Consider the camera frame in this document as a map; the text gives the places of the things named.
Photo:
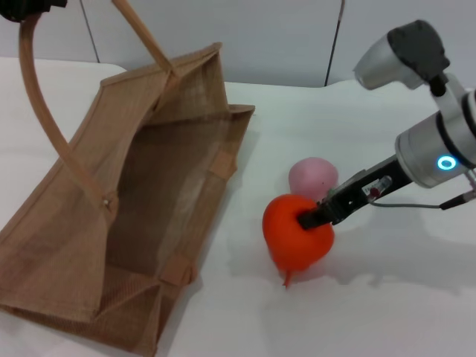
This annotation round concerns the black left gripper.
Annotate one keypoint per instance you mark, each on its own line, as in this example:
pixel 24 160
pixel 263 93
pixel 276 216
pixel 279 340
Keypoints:
pixel 22 9

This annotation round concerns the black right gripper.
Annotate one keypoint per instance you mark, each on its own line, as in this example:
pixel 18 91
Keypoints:
pixel 368 189

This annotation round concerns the orange toy fruit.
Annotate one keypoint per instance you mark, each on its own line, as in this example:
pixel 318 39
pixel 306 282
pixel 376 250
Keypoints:
pixel 286 241

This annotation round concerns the pink toy peach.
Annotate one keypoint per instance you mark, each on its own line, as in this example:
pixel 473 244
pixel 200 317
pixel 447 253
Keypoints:
pixel 308 176

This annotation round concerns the brown jute handbag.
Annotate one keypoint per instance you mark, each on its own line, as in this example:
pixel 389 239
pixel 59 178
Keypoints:
pixel 63 241

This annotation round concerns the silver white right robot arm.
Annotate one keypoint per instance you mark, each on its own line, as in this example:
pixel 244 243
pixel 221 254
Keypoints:
pixel 427 152

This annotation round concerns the dark vertical wall strip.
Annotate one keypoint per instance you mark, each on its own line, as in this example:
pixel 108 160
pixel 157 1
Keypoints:
pixel 336 37

